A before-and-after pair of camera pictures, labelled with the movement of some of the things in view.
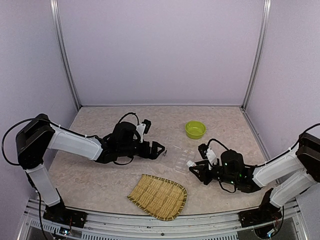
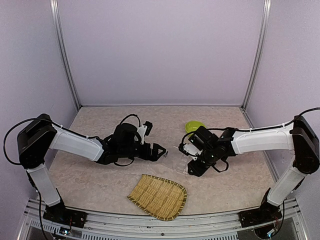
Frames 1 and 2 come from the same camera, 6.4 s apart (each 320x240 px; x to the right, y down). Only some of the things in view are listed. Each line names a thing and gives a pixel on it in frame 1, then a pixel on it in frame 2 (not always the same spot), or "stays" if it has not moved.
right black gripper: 207,180 → 198,171
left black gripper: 153,155 stays
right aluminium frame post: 254,78 stays
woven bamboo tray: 163,199 stays
